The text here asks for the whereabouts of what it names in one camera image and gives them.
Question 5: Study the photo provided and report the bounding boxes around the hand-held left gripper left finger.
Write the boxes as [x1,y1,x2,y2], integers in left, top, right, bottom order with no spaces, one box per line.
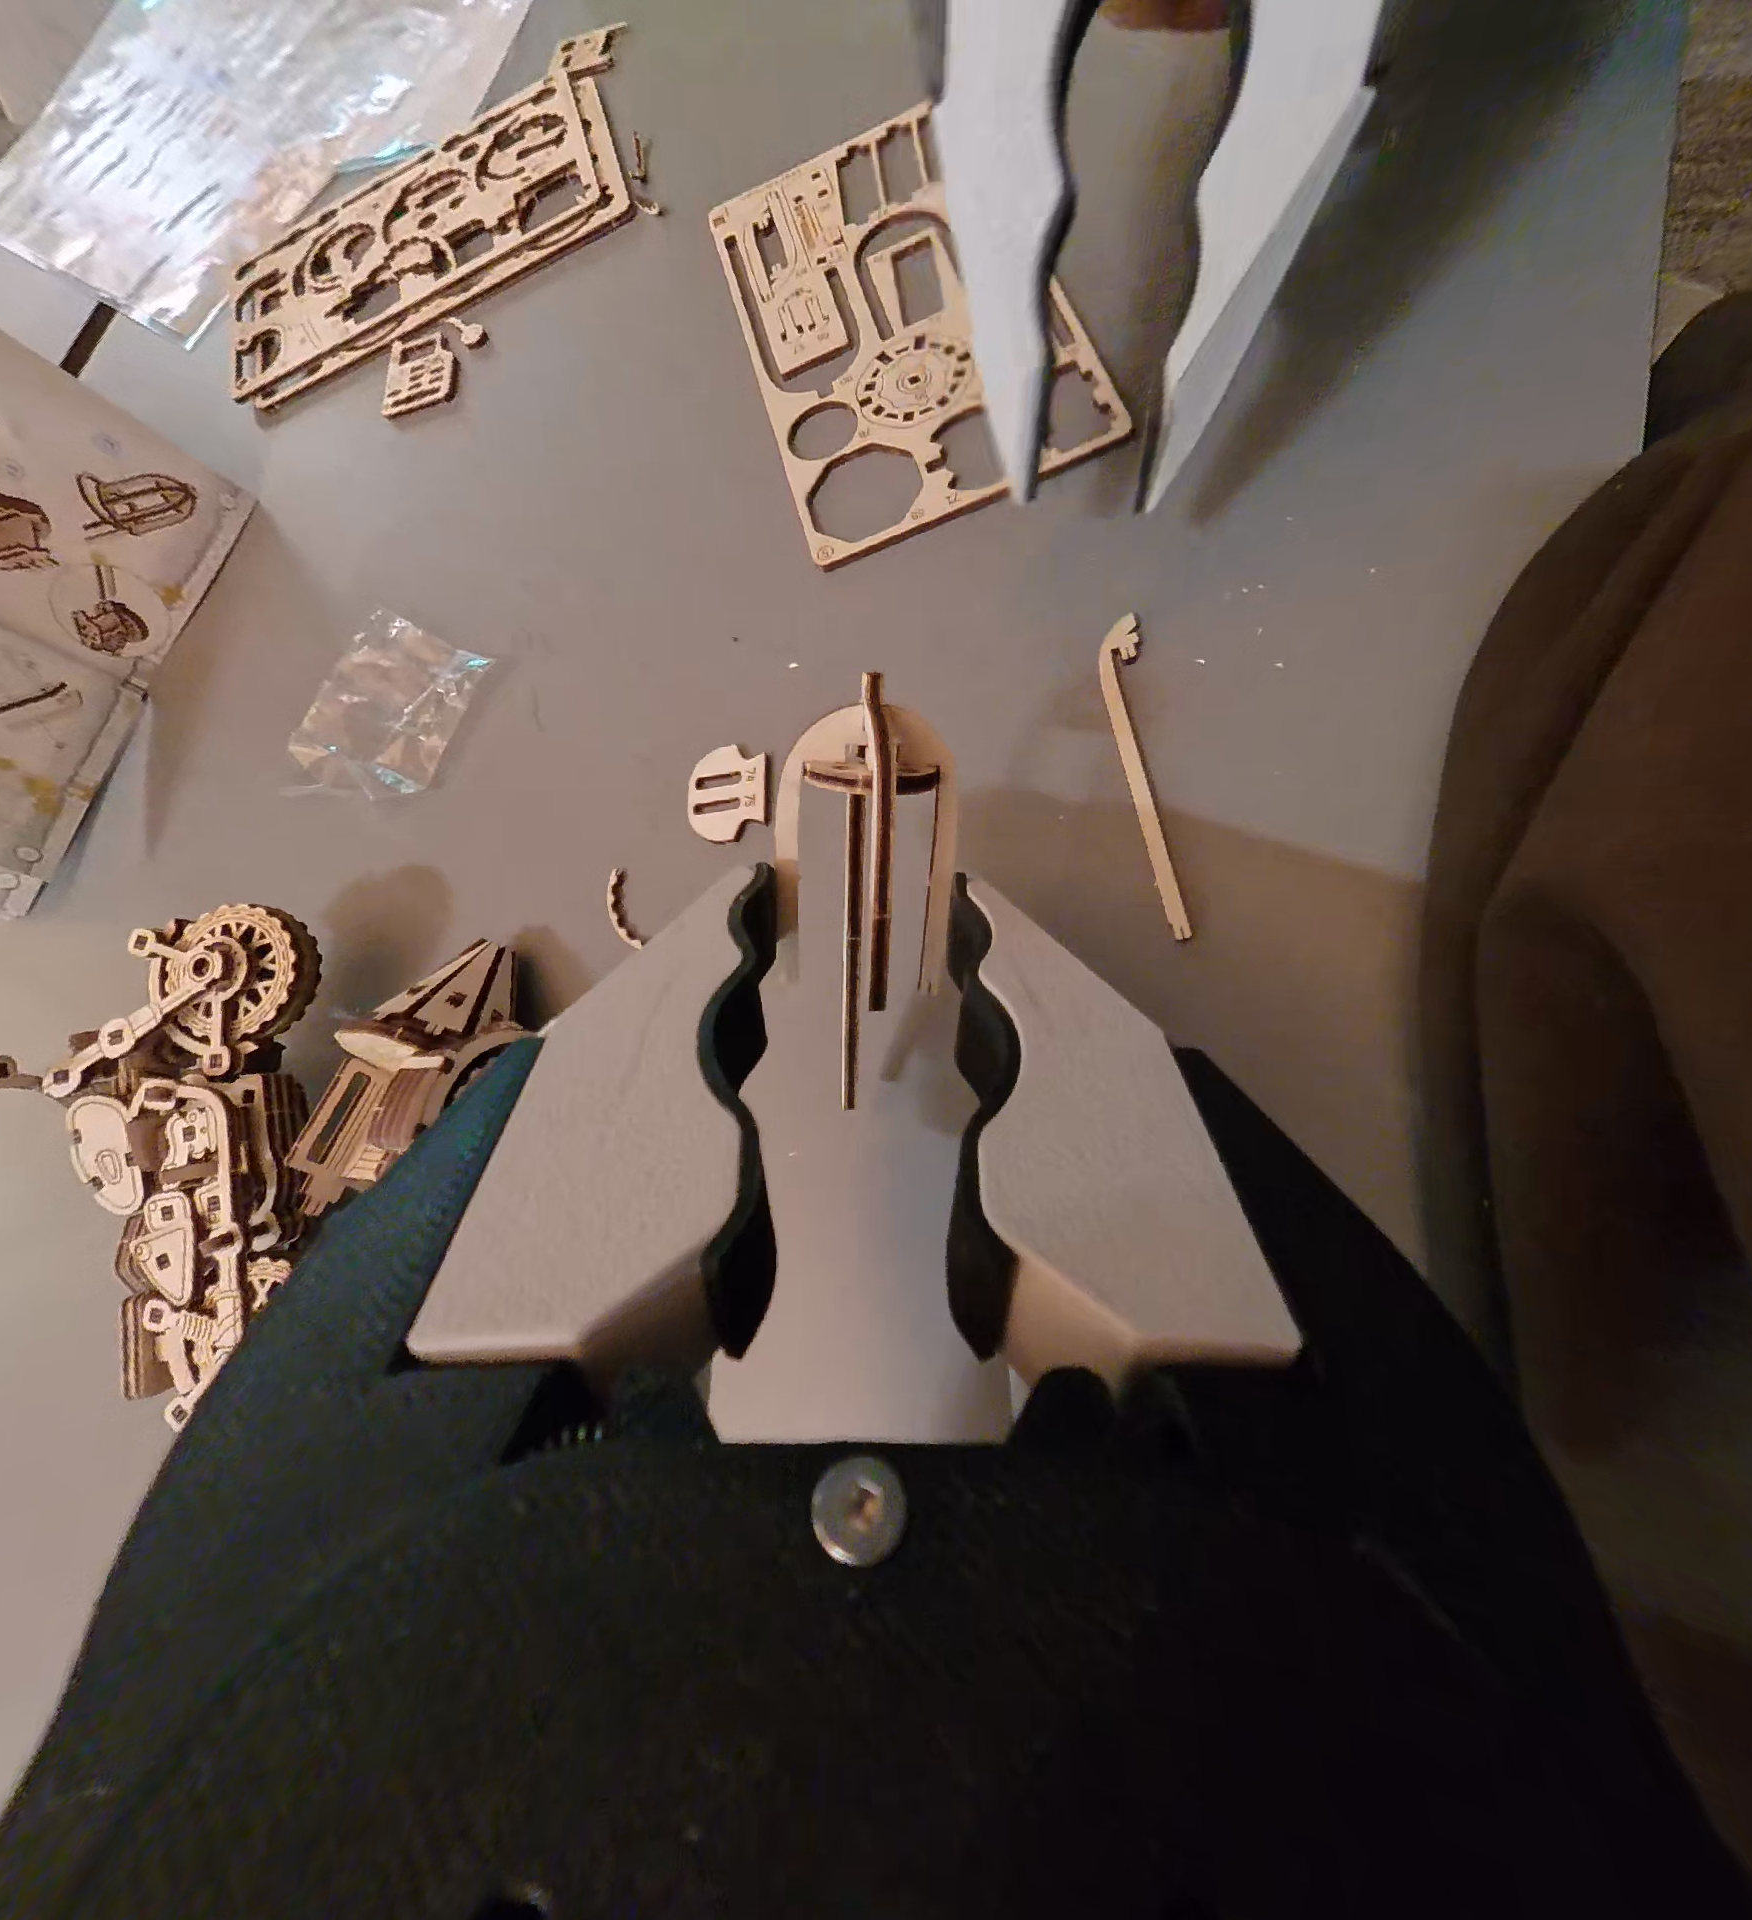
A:
[404,863,784,1442]

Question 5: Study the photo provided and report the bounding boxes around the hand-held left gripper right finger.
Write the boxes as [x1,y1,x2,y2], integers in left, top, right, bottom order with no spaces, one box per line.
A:
[946,873,1304,1424]

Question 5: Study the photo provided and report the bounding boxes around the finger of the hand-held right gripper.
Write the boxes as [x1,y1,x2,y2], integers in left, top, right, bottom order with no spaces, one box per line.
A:
[934,0,1083,506]
[1134,0,1394,514]

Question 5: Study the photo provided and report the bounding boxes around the pale wooden parts sheet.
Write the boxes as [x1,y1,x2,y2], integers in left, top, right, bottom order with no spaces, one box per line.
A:
[705,96,1134,575]

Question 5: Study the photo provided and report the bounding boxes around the long curved wooden strip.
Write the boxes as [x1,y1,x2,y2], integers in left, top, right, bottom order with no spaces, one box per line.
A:
[1094,608,1195,943]

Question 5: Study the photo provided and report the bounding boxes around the wooden dome frame assembly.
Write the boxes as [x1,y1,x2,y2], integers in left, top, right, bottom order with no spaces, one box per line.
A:
[773,672,963,1115]

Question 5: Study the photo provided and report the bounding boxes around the grey desk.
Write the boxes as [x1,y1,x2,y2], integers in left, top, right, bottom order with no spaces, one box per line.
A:
[0,0,1696,1516]

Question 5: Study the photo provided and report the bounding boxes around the wooden sidecar model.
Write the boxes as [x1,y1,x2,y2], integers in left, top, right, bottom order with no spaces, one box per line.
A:
[280,937,544,1221]

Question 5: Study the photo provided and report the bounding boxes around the wooden motorcycle model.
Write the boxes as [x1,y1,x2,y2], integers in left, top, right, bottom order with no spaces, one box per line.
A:
[0,899,326,1430]

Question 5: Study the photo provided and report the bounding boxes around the layered wooden parts sheets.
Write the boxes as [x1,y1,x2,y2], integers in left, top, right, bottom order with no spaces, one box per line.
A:
[228,23,640,417]

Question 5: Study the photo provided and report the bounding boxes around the round slotted wooden piece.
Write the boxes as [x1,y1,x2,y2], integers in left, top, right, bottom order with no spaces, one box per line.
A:
[682,743,772,845]

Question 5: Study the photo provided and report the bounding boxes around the clear plastic bag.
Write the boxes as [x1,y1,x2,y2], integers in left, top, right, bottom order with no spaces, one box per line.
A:
[280,602,497,807]

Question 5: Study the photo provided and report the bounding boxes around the small gridded wooden piece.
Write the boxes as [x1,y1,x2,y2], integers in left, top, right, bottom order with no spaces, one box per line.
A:
[382,333,462,426]

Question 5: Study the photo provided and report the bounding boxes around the shiny plastic wrapper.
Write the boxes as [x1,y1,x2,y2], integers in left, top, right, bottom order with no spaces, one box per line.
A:
[0,0,536,350]

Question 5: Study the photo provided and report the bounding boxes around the illustrated instruction booklet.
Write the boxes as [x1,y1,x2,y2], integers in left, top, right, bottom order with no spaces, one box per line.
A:
[0,275,262,919]

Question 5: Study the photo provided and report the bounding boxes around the white paper sheet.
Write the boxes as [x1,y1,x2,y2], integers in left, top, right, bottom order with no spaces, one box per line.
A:
[0,226,110,378]

